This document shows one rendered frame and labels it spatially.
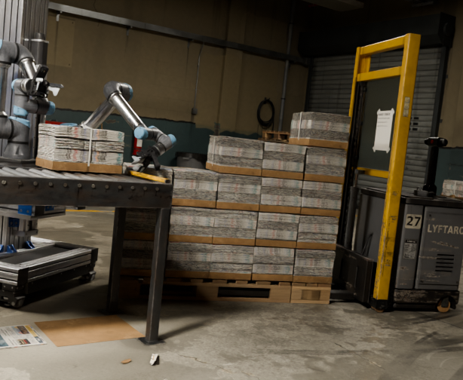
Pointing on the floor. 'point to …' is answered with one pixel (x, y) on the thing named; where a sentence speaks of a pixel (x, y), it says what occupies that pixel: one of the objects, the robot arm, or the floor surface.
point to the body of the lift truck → (418, 246)
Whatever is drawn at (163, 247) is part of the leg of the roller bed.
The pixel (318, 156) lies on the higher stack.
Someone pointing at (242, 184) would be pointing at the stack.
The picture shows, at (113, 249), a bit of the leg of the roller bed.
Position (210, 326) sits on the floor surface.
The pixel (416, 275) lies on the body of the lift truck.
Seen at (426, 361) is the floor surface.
